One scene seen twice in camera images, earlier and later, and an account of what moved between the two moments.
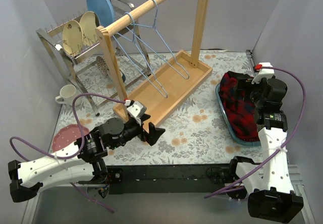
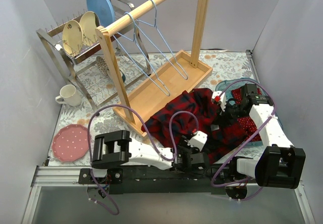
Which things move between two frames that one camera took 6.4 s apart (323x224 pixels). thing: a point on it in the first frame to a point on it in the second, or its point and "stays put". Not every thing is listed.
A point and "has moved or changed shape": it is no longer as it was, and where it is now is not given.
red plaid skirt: (234, 94) has moved or changed shape
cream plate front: (72, 38) stays put
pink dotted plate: (67, 134) stays put
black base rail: (168, 179) stays put
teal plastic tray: (256, 143) to (226, 86)
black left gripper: (145, 132) to (193, 148)
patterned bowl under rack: (102, 65) stays put
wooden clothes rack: (162, 91) stays put
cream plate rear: (90, 21) stays put
